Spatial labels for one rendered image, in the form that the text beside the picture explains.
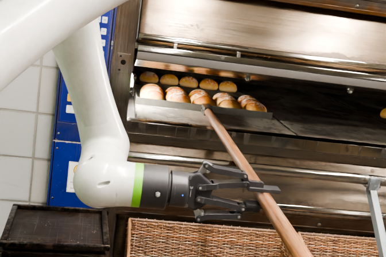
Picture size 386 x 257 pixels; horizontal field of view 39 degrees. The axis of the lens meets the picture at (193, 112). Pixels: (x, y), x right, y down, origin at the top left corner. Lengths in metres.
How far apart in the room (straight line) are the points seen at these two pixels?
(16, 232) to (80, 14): 0.89
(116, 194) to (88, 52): 0.29
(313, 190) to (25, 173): 0.99
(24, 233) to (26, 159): 0.34
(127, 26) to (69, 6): 0.94
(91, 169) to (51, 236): 0.52
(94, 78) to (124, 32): 0.66
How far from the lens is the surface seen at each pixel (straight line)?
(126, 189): 1.10
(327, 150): 1.95
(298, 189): 1.95
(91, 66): 1.10
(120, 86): 1.78
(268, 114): 2.19
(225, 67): 1.65
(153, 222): 1.87
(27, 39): 0.79
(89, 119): 1.15
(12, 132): 1.84
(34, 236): 1.58
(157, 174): 1.11
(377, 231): 1.57
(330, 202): 2.00
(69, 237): 1.58
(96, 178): 1.09
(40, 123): 1.82
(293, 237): 0.97
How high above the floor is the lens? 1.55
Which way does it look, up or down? 10 degrees down
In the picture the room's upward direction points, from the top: 8 degrees clockwise
